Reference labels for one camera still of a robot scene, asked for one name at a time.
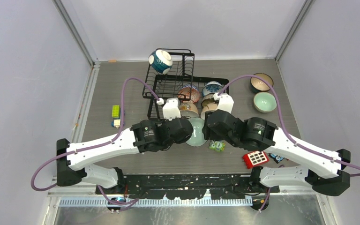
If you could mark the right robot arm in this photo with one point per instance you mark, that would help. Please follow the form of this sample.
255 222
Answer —
317 168

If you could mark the red grid block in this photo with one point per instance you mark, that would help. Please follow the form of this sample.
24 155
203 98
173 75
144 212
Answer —
255 158

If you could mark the dark teal bowl white foot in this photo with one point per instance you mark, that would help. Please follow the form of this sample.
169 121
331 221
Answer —
161 61

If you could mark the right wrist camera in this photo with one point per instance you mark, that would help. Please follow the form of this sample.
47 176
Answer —
224 102

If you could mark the brown rimmed stacked bowl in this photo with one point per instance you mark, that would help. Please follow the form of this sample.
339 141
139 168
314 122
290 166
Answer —
208 99

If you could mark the teal bowl tan interior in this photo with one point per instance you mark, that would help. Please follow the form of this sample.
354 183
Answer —
259 83

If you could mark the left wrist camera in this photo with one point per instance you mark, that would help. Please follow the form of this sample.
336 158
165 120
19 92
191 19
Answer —
170 108

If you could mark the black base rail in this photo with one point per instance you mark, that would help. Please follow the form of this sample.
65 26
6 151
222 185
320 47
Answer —
192 186

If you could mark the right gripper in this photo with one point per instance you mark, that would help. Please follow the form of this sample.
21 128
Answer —
209 133

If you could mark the yellow blue toy block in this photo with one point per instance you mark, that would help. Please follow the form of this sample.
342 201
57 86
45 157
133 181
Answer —
116 116

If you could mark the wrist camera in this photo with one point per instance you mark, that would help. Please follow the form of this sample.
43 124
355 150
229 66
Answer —
170 108
224 102

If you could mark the pale mint bowl front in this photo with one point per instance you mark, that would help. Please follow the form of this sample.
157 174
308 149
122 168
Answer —
197 137

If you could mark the green owl block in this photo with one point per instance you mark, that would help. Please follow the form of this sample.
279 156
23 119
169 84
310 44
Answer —
217 146

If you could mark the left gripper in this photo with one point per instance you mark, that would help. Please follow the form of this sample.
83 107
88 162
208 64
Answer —
183 140

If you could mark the cream bowl right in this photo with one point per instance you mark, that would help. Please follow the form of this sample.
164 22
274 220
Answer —
210 107

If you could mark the black wire dish rack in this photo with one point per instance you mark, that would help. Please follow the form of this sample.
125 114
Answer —
180 76

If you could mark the blue white patterned bowl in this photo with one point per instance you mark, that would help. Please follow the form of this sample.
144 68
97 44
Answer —
211 87

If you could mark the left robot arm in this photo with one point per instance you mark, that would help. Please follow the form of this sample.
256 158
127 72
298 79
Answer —
79 164

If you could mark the mint green bowl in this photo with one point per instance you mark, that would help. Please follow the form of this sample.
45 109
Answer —
264 102

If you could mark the cream bowl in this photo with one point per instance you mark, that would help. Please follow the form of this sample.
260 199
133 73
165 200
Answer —
188 110
210 107

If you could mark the red patterned bowl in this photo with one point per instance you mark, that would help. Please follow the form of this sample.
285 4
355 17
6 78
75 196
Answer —
189 94

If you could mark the dark blue owl block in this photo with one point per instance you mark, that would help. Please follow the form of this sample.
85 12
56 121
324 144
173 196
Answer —
276 158

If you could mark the cream bowl left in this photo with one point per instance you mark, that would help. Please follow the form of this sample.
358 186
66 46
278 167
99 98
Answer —
188 110

